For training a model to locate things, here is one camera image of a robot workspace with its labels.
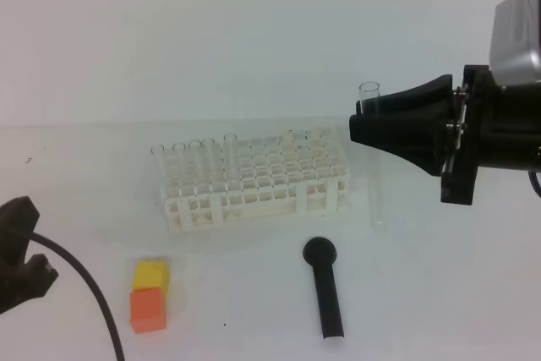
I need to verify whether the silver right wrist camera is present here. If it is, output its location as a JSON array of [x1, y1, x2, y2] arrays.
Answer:
[[489, 0, 540, 86]]

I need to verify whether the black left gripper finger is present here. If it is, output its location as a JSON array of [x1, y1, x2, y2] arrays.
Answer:
[[1, 196, 40, 267], [1, 254, 58, 314]]

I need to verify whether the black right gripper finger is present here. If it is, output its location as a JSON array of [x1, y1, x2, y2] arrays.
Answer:
[[349, 115, 450, 177], [354, 74, 454, 124]]

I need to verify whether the black round-headed scoop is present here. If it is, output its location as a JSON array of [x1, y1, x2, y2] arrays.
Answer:
[[303, 237, 345, 339]]

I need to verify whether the orange foam cube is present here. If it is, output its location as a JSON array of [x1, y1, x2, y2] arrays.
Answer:
[[129, 287, 167, 334]]

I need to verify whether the white plastic test tube rack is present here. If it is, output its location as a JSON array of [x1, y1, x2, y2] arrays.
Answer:
[[161, 128, 351, 232]]

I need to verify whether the yellow foam cube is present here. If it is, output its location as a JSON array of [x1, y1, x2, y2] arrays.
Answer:
[[132, 260, 170, 295]]

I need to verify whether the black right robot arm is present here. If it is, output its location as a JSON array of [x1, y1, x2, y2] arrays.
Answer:
[[349, 65, 540, 205]]

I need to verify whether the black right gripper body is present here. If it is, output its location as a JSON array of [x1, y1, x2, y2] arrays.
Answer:
[[440, 65, 540, 204]]

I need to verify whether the black left camera cable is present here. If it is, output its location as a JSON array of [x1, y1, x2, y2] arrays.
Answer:
[[8, 229, 127, 361]]

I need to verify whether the clear glass test tube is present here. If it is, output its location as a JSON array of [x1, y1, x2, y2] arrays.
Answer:
[[359, 81, 384, 232]]

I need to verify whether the black right camera cable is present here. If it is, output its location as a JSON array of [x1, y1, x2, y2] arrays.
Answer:
[[527, 168, 541, 200]]

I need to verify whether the black camera cable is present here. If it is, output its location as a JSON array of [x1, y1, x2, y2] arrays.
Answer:
[[527, 168, 541, 200], [8, 229, 127, 361]]

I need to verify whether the clear tube in rack far-left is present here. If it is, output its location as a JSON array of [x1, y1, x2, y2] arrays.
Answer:
[[150, 144, 167, 189]]

